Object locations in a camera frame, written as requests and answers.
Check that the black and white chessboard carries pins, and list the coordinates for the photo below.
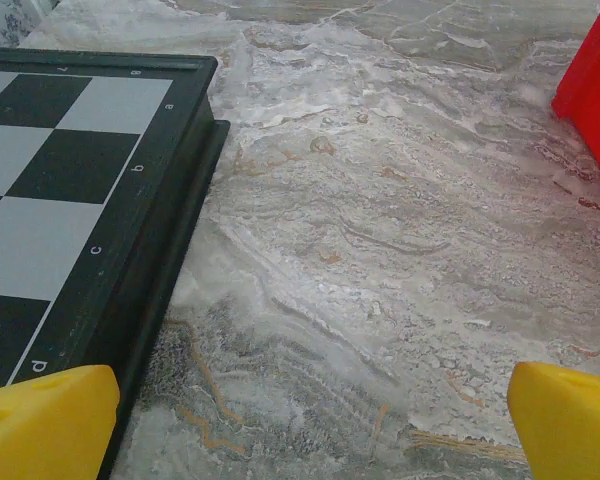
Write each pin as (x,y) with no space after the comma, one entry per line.
(80,165)

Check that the red plastic bin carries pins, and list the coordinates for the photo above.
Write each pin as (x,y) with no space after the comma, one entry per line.
(595,100)

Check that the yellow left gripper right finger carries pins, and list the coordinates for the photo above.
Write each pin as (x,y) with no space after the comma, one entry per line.
(575,430)

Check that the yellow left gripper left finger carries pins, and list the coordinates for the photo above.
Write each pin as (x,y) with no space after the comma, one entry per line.
(45,430)

